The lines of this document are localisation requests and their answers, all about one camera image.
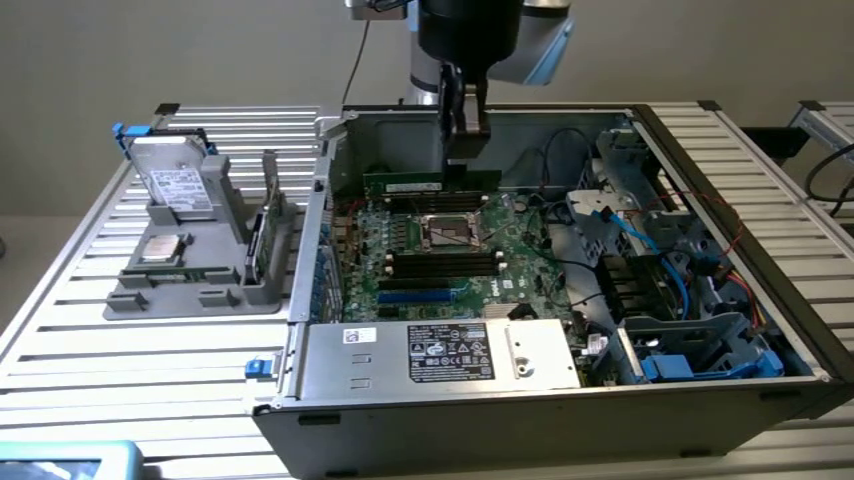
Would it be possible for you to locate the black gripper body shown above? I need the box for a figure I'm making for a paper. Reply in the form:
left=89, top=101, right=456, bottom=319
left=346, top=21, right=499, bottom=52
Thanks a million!
left=415, top=0, right=523, bottom=69

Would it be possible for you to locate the green RAM stick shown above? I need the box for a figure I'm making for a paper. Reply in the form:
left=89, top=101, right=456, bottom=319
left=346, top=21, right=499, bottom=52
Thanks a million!
left=121, top=266, right=232, bottom=282
left=361, top=169, right=504, bottom=198

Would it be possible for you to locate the black RAM slot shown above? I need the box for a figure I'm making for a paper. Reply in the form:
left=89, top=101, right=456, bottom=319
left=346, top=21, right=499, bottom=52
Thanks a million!
left=384, top=206, right=492, bottom=215
left=382, top=197, right=491, bottom=205
left=384, top=263, right=505, bottom=273
left=384, top=257, right=504, bottom=267
left=384, top=251, right=503, bottom=261
left=382, top=193, right=491, bottom=201
left=384, top=202, right=492, bottom=210
left=384, top=269, right=507, bottom=279

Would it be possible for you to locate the CPU socket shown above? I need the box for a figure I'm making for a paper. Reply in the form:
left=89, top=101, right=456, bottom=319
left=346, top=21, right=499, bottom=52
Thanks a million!
left=405, top=212, right=487, bottom=253

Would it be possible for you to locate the grey metal disk bay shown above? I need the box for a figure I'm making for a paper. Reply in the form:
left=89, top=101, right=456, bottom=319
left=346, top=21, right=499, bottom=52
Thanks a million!
left=576, top=127, right=672, bottom=264

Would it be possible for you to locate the long black expansion slot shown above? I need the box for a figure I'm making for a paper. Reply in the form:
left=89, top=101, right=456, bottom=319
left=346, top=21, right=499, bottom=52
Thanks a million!
left=377, top=279, right=451, bottom=293

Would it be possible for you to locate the blue expansion slot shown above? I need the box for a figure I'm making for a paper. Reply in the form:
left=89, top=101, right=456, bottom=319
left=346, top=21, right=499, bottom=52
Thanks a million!
left=377, top=291, right=456, bottom=305

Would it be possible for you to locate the green motherboard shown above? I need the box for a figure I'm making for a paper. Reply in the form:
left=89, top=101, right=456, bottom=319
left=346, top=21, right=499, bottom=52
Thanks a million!
left=340, top=189, right=588, bottom=324

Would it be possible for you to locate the graphics card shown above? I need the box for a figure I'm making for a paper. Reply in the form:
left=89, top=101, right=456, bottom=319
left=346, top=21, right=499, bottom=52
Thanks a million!
left=241, top=149, right=286, bottom=287

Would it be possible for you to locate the hard disk with blue carrier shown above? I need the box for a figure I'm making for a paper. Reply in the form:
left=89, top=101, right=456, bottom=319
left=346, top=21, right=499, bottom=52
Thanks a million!
left=109, top=122, right=218, bottom=212

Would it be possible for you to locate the silver power supply unit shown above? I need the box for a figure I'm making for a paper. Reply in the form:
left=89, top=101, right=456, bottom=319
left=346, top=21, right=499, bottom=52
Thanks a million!
left=290, top=318, right=583, bottom=402

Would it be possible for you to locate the CPU chip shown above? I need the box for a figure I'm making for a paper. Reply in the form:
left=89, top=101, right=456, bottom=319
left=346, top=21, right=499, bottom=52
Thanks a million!
left=141, top=234, right=182, bottom=262

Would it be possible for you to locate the grey parts rack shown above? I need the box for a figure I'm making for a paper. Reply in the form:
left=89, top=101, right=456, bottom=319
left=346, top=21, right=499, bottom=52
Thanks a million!
left=101, top=148, right=300, bottom=322

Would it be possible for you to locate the blue case latch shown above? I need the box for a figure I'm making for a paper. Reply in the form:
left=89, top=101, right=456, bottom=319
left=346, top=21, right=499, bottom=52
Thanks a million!
left=244, top=353, right=277, bottom=382

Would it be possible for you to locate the open black PC case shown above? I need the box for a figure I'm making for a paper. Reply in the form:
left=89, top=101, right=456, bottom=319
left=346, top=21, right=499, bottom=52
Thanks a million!
left=250, top=103, right=843, bottom=480

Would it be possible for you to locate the teal box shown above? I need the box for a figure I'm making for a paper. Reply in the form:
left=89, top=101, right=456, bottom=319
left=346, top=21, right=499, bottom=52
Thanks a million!
left=0, top=439, right=145, bottom=480

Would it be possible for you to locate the black wire loop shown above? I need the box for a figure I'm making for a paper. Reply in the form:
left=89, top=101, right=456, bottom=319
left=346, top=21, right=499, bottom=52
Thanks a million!
left=540, top=128, right=596, bottom=202

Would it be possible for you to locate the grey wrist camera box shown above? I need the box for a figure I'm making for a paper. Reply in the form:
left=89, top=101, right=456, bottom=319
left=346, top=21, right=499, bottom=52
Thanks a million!
left=342, top=0, right=421, bottom=22

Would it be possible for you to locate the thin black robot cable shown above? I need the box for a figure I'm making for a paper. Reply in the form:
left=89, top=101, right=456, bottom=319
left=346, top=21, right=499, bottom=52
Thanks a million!
left=341, top=19, right=372, bottom=106

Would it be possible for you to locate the blue SATA wire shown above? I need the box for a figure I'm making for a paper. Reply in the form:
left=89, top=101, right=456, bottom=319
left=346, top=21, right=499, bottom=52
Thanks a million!
left=601, top=208, right=693, bottom=304

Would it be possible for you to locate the red wire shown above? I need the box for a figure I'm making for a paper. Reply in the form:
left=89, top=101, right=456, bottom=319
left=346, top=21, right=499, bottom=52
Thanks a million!
left=656, top=191, right=747, bottom=262

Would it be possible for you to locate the black table bracket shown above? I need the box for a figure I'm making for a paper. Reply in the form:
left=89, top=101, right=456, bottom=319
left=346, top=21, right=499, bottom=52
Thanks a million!
left=737, top=126, right=803, bottom=161

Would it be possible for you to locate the thick black cable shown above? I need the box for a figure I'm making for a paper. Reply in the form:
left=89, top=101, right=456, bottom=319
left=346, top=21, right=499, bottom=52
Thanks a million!
left=804, top=143, right=854, bottom=217

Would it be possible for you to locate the blue plastic disk bracket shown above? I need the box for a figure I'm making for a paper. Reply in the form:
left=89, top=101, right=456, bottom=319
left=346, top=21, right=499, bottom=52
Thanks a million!
left=637, top=348, right=783, bottom=385

